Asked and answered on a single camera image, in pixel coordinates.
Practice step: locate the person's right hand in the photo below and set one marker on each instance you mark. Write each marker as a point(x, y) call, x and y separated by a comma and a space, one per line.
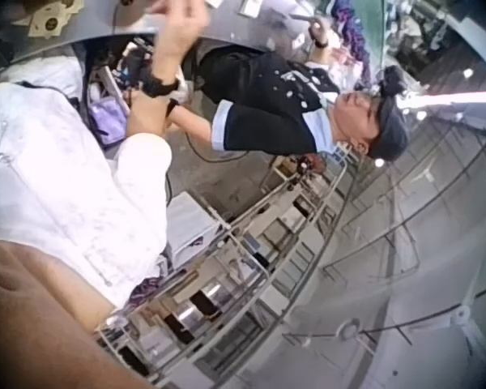
point(178, 40)

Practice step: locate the person's right fingers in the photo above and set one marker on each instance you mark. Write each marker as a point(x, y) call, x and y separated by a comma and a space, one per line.
point(186, 10)

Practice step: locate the black wrist band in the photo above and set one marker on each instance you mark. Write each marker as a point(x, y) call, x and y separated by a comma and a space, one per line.
point(162, 86)

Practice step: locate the grey table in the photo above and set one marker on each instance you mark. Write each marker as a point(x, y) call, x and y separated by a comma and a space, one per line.
point(101, 26)

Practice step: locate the crate of assorted items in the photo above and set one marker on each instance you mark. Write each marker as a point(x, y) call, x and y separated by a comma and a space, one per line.
point(117, 69)

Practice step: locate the purple cloth bag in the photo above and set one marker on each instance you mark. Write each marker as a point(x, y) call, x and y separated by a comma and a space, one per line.
point(105, 117)

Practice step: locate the stack of tan cards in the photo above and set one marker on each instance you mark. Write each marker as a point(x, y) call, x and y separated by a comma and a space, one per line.
point(50, 18)

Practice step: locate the white storage box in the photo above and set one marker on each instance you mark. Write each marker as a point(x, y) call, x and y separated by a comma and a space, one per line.
point(188, 221)

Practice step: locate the metal shelf rack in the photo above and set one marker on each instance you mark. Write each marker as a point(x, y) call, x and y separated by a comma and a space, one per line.
point(247, 251)

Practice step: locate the purple patterned cloth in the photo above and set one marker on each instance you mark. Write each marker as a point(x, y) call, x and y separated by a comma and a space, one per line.
point(146, 291)

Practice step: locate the round white ceiling fixture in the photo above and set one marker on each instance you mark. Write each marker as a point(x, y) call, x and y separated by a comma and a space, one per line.
point(350, 329)

